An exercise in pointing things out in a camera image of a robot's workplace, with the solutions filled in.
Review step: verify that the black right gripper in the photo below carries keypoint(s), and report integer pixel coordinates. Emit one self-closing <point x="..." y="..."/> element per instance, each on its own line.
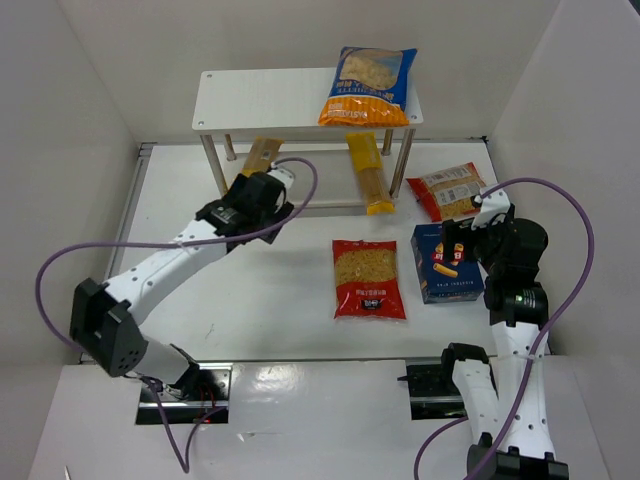
<point x="460" y="240"/>

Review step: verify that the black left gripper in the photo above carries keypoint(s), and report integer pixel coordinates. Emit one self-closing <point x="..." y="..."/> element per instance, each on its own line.
<point x="261" y="187"/>

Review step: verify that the yellow spaghetti bag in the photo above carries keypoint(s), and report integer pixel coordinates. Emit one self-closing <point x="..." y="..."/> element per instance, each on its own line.
<point x="369" y="172"/>
<point x="261" y="155"/>

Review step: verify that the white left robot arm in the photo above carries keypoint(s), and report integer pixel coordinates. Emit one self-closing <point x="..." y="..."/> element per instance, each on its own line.
<point x="106" y="318"/>

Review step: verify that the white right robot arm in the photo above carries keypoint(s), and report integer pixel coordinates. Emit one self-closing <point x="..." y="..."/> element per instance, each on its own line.
<point x="504" y="397"/>

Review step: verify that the blue rigatoni pasta box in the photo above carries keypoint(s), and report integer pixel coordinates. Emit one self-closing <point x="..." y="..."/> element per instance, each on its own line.
<point x="443" y="281"/>

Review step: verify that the yellow spaghetti bag on shelf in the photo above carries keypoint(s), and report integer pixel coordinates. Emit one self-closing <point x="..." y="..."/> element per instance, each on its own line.
<point x="369" y="172"/>

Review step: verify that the white two-tier shelf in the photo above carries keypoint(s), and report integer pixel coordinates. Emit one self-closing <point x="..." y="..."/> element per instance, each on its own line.
<point x="236" y="105"/>

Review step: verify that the blue orange pasta bag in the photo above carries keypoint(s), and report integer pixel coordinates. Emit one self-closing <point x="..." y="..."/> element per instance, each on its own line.
<point x="369" y="89"/>

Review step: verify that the red fusilli bag right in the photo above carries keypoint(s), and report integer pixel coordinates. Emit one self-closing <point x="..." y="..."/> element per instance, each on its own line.
<point x="447" y="194"/>

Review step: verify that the red fusilli bag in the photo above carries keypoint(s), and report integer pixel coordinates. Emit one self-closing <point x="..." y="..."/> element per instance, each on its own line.
<point x="366" y="280"/>
<point x="447" y="194"/>

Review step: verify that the red fusilli bag centre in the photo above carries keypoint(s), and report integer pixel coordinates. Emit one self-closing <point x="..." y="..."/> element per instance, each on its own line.
<point x="366" y="280"/>

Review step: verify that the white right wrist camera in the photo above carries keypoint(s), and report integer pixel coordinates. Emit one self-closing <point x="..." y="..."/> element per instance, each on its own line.
<point x="493" y="208"/>

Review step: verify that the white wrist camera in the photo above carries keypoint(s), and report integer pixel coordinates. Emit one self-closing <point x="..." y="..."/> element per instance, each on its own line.
<point x="283" y="175"/>
<point x="493" y="208"/>

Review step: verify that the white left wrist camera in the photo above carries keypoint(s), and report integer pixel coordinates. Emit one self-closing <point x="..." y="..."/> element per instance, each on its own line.
<point x="283" y="175"/>

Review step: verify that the aluminium table edge rail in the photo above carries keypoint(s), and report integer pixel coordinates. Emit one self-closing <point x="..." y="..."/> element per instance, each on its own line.
<point x="130" y="205"/>

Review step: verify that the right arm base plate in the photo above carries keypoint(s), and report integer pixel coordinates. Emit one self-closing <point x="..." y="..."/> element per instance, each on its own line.
<point x="431" y="396"/>

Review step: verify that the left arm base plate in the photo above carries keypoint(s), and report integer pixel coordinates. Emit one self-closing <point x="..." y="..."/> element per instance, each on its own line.
<point x="206" y="399"/>

